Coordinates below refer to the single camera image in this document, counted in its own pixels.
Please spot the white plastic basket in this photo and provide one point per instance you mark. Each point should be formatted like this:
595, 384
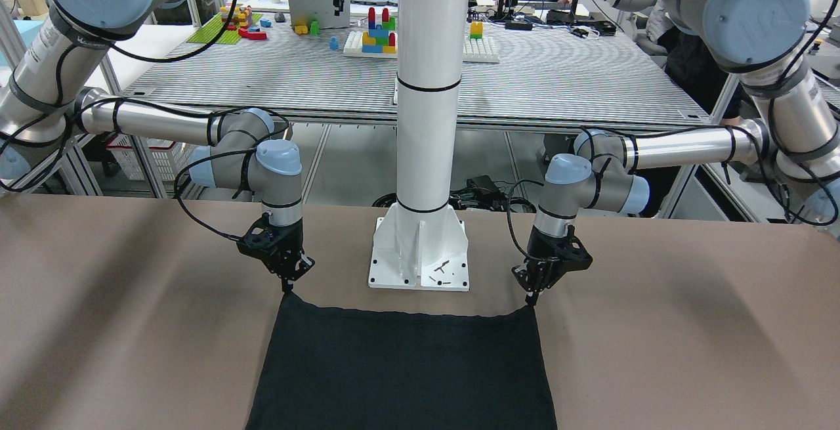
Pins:
168, 157

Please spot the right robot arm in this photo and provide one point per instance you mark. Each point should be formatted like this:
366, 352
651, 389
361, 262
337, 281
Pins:
47, 103

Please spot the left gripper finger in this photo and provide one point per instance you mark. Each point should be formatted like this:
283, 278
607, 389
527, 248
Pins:
528, 286
539, 275

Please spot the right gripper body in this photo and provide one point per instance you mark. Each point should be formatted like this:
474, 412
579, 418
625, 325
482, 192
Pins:
289, 246

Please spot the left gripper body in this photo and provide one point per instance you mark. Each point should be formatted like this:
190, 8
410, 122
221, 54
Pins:
542, 247

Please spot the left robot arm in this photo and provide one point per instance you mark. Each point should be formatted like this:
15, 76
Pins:
778, 119

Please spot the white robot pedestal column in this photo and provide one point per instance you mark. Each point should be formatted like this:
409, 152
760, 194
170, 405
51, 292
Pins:
420, 244

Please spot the colourful block tower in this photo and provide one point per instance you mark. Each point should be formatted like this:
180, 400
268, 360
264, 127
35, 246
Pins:
380, 38

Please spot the green lego baseplate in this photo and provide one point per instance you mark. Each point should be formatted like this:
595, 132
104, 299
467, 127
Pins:
244, 25

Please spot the black t-shirt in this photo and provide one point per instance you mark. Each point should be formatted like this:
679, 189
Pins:
334, 368

